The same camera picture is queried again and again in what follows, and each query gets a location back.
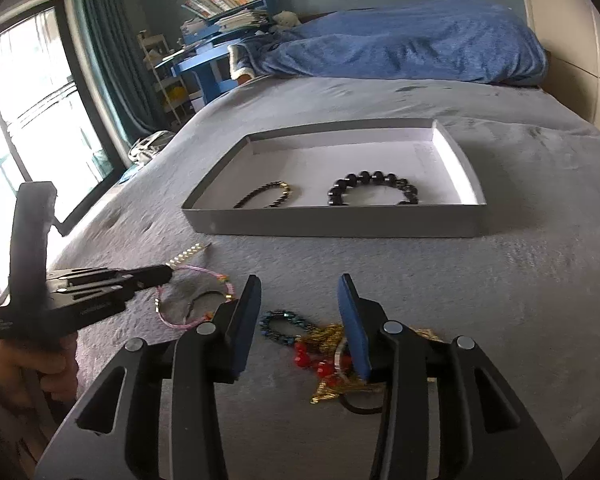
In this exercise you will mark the blue desk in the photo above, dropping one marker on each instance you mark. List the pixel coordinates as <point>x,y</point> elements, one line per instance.
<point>205,80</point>

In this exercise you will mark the beige padded headboard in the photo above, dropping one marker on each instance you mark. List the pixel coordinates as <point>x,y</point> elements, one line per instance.
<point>580,60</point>

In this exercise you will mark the white shelf cart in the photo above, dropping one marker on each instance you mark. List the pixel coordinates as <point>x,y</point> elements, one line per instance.
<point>152,60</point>

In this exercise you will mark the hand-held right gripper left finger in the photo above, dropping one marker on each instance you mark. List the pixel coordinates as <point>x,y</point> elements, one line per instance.
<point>247,320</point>

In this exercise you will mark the person's left hand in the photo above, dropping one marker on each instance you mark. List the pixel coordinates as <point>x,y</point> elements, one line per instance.
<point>50,380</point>

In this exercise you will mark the yellow item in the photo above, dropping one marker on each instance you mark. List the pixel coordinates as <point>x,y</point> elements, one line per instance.
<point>175,97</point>

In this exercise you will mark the glass balcony door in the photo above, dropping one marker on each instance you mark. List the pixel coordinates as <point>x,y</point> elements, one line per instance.
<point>30,85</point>

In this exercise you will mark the blue pillow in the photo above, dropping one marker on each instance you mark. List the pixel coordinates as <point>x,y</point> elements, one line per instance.
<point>405,45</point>

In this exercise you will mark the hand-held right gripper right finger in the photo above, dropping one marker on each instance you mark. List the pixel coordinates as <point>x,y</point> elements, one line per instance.
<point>352,320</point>

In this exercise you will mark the grey cardboard box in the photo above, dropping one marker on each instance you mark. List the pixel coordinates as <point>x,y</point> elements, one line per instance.
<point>330,222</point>

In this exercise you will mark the teal curtain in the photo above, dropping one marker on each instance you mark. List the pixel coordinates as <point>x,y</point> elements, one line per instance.
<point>110,60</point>

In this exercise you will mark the striped cloth bundle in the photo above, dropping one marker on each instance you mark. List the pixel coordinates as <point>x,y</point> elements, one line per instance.
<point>147,147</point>

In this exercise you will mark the stack of papers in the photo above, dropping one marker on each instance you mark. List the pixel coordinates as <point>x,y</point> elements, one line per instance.
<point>242,20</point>

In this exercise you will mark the silver bangle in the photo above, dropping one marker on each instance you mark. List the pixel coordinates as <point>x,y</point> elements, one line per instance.
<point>341,355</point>

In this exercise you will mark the white stuffed toy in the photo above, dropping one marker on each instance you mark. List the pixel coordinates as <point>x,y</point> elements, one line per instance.
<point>286,20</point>

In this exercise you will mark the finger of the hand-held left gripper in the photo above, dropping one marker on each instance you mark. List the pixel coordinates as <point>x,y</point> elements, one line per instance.
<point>130,284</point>
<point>105,272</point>

